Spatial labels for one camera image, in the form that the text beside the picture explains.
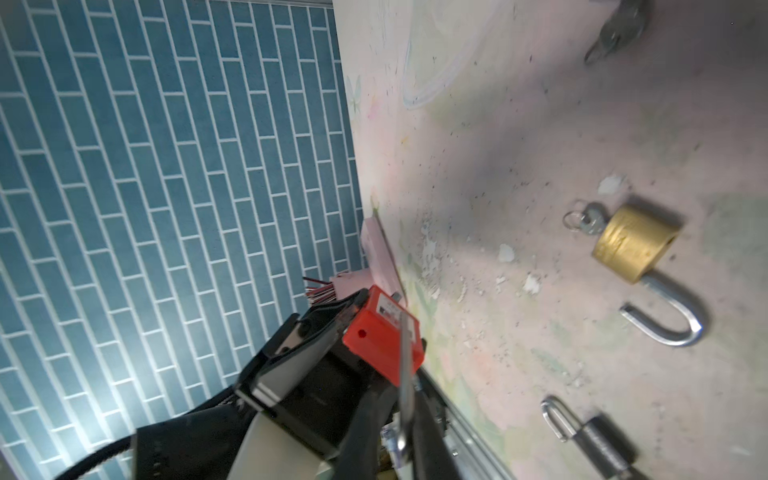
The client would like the aluminium front rail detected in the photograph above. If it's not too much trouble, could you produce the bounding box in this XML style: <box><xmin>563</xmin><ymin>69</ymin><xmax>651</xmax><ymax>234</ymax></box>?
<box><xmin>417</xmin><ymin>368</ymin><xmax>515</xmax><ymax>480</ymax></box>

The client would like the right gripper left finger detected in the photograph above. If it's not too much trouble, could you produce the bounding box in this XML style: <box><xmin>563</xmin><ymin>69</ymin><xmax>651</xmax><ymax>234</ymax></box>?
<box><xmin>341</xmin><ymin>373</ymin><xmax>398</xmax><ymax>479</ymax></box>

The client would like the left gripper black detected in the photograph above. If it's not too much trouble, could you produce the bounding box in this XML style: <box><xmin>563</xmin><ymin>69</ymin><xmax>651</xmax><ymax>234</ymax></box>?
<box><xmin>235</xmin><ymin>287</ymin><xmax>373</xmax><ymax>459</ymax></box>

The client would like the red padlock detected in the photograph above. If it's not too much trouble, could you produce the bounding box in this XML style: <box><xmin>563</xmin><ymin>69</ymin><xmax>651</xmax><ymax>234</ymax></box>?
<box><xmin>341</xmin><ymin>285</ymin><xmax>428</xmax><ymax>463</ymax></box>

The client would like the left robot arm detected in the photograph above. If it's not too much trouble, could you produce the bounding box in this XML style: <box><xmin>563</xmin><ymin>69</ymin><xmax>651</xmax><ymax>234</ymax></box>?
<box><xmin>64</xmin><ymin>286</ymin><xmax>426</xmax><ymax>479</ymax></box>

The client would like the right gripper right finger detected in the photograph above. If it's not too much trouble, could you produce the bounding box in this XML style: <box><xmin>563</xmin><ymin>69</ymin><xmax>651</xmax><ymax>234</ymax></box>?
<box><xmin>412</xmin><ymin>388</ymin><xmax>461</xmax><ymax>480</ymax></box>

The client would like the large brass padlock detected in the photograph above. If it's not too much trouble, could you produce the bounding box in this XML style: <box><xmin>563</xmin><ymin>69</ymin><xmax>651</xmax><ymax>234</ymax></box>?
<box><xmin>562</xmin><ymin>203</ymin><xmax>707</xmax><ymax>348</ymax></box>

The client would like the blue padlock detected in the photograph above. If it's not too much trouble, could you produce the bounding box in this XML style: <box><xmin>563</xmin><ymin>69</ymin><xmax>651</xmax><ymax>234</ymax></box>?
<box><xmin>584</xmin><ymin>0</ymin><xmax>652</xmax><ymax>66</ymax></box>

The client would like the black padlock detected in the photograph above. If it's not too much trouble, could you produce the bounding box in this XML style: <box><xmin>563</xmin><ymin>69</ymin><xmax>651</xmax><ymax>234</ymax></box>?
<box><xmin>540</xmin><ymin>395</ymin><xmax>647</xmax><ymax>479</ymax></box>

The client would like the pink pencil case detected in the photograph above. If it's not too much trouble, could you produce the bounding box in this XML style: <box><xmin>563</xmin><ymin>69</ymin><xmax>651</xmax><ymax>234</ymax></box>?
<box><xmin>331</xmin><ymin>216</ymin><xmax>407</xmax><ymax>307</ymax></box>

